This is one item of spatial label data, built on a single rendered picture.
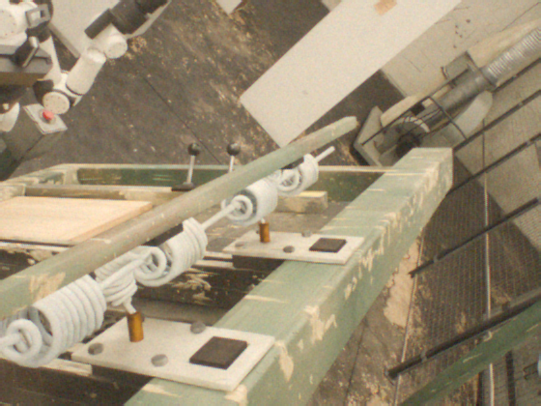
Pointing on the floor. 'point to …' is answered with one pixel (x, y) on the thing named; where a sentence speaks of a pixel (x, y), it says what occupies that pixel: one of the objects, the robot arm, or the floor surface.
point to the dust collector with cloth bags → (439, 105)
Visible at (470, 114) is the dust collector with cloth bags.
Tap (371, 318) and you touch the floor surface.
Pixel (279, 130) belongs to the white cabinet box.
